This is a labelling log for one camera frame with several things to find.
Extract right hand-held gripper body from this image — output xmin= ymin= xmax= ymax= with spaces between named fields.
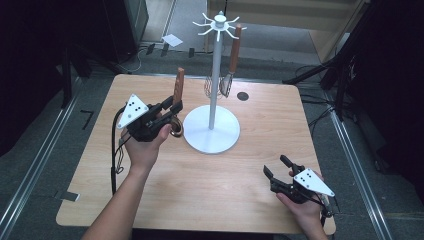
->
xmin=270 ymin=164 xmax=336 ymax=205

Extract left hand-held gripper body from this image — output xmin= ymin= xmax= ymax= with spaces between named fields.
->
xmin=116 ymin=93 xmax=175 ymax=143

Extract wooden handle metal scoop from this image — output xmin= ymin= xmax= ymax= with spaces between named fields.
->
xmin=169 ymin=67 xmax=185 ymax=138

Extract teal handle wire whisk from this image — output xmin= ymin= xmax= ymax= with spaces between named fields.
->
xmin=203 ymin=66 xmax=223 ymax=100

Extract white hook rack stand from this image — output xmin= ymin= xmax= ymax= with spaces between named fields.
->
xmin=182 ymin=10 xmax=248 ymax=155

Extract wooden handle mesh strainer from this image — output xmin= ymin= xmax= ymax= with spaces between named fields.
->
xmin=219 ymin=23 xmax=243 ymax=99

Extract person's right hand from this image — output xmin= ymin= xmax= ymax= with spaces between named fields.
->
xmin=275 ymin=193 xmax=329 ymax=232

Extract person's left hand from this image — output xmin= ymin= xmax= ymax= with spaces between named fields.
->
xmin=121 ymin=123 xmax=173 ymax=174

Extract white paper sheet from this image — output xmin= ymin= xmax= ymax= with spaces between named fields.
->
xmin=162 ymin=33 xmax=184 ymax=48

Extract black metal stand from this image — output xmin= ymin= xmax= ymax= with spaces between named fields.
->
xmin=59 ymin=43 xmax=93 ymax=109

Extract dark cabinet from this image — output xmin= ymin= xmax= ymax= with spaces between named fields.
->
xmin=103 ymin=0 xmax=150 ymax=64

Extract grey tape piece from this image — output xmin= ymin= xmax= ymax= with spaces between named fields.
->
xmin=54 ymin=190 xmax=81 ymax=203

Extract black tripod stand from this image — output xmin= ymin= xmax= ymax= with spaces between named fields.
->
xmin=282 ymin=0 xmax=381 ymax=121

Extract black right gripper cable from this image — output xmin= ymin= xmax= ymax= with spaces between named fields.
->
xmin=319 ymin=194 xmax=338 ymax=228

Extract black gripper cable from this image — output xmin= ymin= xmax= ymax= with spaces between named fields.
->
xmin=319 ymin=194 xmax=338 ymax=228
xmin=110 ymin=106 xmax=127 ymax=196

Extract long metal floor rail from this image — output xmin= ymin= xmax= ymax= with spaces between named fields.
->
xmin=328 ymin=99 xmax=394 ymax=240
xmin=0 ymin=76 xmax=83 ymax=232

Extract white floor cable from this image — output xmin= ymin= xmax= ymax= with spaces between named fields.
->
xmin=123 ymin=46 xmax=148 ymax=75

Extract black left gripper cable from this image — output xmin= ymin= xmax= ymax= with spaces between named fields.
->
xmin=110 ymin=106 xmax=127 ymax=196

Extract black floor cables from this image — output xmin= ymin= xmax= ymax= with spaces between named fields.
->
xmin=295 ymin=64 xmax=336 ymax=136

